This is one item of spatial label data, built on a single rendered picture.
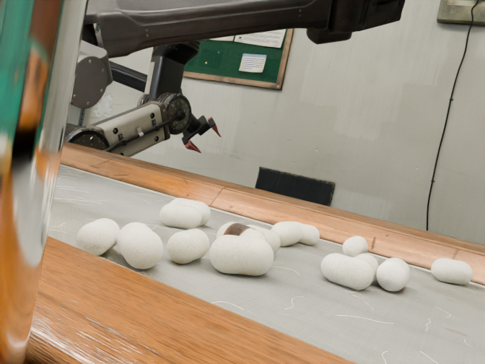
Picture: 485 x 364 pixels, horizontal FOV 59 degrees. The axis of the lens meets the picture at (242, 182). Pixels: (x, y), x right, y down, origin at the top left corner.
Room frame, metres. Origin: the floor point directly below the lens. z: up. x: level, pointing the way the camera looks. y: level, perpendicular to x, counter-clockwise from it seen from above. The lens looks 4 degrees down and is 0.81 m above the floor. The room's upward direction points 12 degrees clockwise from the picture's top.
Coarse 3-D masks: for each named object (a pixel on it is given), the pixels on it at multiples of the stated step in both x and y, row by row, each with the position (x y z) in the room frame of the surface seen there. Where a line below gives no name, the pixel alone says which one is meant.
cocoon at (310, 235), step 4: (300, 224) 0.38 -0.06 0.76; (304, 224) 0.38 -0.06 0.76; (304, 228) 0.37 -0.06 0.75; (308, 228) 0.37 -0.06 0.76; (312, 228) 0.37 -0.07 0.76; (316, 228) 0.38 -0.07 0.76; (304, 232) 0.37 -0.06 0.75; (308, 232) 0.37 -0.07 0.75; (312, 232) 0.37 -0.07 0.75; (316, 232) 0.37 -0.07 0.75; (304, 236) 0.37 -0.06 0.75; (308, 236) 0.37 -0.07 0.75; (312, 236) 0.37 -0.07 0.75; (316, 236) 0.37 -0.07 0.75; (300, 240) 0.37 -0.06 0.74; (304, 240) 0.37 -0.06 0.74; (308, 240) 0.37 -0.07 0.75; (312, 240) 0.37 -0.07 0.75; (316, 240) 0.37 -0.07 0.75; (308, 244) 0.37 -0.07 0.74; (312, 244) 0.37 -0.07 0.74
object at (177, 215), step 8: (168, 208) 0.33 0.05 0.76; (176, 208) 0.33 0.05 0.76; (184, 208) 0.33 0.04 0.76; (192, 208) 0.34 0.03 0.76; (160, 216) 0.33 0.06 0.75; (168, 216) 0.33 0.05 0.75; (176, 216) 0.33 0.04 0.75; (184, 216) 0.33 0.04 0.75; (192, 216) 0.33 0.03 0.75; (200, 216) 0.34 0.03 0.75; (168, 224) 0.33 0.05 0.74; (176, 224) 0.33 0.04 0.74; (184, 224) 0.33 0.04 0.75; (192, 224) 0.33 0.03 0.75
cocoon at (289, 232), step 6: (282, 222) 0.35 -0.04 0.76; (288, 222) 0.35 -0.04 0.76; (294, 222) 0.36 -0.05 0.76; (276, 228) 0.34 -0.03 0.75; (282, 228) 0.34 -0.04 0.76; (288, 228) 0.34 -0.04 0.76; (294, 228) 0.35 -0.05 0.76; (300, 228) 0.36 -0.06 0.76; (282, 234) 0.34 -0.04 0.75; (288, 234) 0.34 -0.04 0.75; (294, 234) 0.35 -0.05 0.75; (300, 234) 0.36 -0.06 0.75; (282, 240) 0.34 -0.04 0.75; (288, 240) 0.34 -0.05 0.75; (294, 240) 0.35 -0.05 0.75
